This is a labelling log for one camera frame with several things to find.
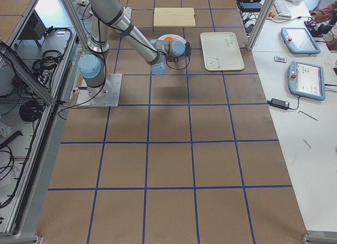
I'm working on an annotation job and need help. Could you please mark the bamboo cutting board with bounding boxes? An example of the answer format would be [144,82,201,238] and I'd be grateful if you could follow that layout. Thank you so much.
[153,7,196,28]

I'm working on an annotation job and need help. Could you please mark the small black power adapter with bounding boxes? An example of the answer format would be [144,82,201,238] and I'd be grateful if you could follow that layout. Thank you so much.
[267,98,290,110]

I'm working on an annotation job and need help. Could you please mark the cream bear tray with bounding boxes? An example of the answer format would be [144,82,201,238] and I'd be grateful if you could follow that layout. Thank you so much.
[200,32,244,71]

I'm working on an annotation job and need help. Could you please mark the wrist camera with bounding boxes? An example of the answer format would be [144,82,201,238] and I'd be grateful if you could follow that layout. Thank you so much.
[185,42,191,58]

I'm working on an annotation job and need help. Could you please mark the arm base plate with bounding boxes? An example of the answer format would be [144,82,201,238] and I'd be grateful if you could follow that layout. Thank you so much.
[76,73,123,108]
[123,7,132,19]

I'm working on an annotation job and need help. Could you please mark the teach pendant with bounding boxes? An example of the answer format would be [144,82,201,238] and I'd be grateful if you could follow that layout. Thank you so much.
[288,61,325,101]
[280,27,321,54]

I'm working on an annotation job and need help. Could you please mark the hex key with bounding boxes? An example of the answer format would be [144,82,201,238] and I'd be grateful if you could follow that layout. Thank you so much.
[298,111,318,121]

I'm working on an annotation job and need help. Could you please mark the aluminium frame post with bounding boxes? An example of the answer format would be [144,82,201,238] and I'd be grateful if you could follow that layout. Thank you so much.
[246,0,275,51]

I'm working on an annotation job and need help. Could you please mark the orange fruit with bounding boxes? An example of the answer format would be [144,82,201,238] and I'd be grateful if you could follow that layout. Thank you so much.
[165,36,174,42]

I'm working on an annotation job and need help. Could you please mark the small printed label card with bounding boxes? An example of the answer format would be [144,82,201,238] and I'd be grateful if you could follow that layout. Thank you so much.
[274,56,286,63]

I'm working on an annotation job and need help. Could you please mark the black power brick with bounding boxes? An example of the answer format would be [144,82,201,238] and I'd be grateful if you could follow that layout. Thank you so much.
[239,2,262,12]

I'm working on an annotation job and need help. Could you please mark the far teach pendant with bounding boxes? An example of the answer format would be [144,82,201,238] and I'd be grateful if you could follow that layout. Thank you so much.
[280,27,321,54]

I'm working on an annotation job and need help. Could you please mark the white keyboard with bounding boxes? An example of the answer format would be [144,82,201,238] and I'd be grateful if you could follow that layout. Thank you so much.
[273,0,292,19]

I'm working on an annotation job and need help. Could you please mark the near teach pendant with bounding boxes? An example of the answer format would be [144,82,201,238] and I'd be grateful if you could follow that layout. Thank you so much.
[288,61,325,101]

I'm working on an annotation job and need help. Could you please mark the white round plate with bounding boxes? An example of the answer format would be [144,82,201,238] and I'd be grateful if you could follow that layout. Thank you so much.
[158,34,186,44]

